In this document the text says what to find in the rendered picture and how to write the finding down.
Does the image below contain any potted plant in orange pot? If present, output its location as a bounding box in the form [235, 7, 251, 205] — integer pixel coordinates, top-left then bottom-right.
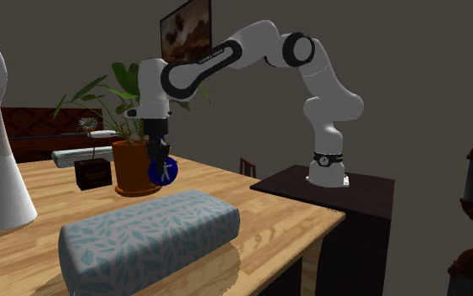
[52, 61, 212, 198]

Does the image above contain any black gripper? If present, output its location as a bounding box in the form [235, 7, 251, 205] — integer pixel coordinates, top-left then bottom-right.
[143, 118, 171, 172]

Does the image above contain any framed wall picture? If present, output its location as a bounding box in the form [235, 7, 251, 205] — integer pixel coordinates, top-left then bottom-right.
[160, 0, 213, 63]

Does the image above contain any wooden chair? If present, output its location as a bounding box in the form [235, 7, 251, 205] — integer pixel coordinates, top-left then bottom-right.
[239, 157, 258, 179]

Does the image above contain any dark cube with white flower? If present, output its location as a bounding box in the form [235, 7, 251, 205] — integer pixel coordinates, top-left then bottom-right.
[74, 117, 113, 192]

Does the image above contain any leaf patterned tissue box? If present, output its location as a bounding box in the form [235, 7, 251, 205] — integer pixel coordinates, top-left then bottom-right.
[58, 189, 241, 296]

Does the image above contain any wooden table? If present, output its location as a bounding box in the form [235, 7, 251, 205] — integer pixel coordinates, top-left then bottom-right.
[0, 155, 347, 296]

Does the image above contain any pale grey flat box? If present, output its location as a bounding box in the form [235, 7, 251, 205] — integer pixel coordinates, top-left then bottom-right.
[50, 145, 115, 169]

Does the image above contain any blue round disc with figure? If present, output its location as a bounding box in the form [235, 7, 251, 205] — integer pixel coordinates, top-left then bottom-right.
[147, 156, 179, 188]

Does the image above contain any white lamp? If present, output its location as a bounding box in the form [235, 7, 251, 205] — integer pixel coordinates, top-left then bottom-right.
[0, 29, 39, 231]

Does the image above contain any dark robot stand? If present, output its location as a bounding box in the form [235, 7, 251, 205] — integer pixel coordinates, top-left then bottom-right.
[249, 164, 396, 296]

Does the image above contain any dark red sofa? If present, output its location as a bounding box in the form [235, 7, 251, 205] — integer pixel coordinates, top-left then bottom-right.
[0, 106, 118, 178]

